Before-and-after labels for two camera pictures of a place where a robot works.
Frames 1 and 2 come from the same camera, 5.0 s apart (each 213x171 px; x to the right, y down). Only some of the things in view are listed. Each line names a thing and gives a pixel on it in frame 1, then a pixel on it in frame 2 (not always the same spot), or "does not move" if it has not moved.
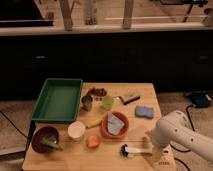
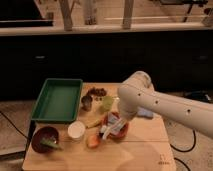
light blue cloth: (114, 124) does not move
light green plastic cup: (108, 102) does not move
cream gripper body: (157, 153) → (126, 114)
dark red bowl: (48, 133) does not move
